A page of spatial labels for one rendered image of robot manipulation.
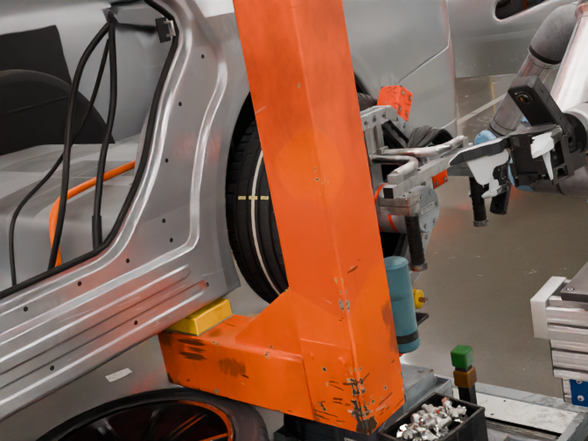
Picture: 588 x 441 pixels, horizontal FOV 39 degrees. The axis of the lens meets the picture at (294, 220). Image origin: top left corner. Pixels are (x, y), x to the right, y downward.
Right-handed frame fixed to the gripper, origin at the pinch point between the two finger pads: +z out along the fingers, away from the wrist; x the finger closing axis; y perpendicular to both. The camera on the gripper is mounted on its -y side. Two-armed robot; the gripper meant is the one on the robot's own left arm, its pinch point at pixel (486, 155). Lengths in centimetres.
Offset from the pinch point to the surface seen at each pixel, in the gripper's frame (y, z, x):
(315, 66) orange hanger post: -18, -17, 52
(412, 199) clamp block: 20, -52, 72
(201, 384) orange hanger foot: 54, -3, 115
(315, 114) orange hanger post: -9, -14, 53
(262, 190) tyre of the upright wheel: 10, -33, 107
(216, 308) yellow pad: 36, -12, 113
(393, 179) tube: 14, -51, 75
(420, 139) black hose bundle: 10, -77, 89
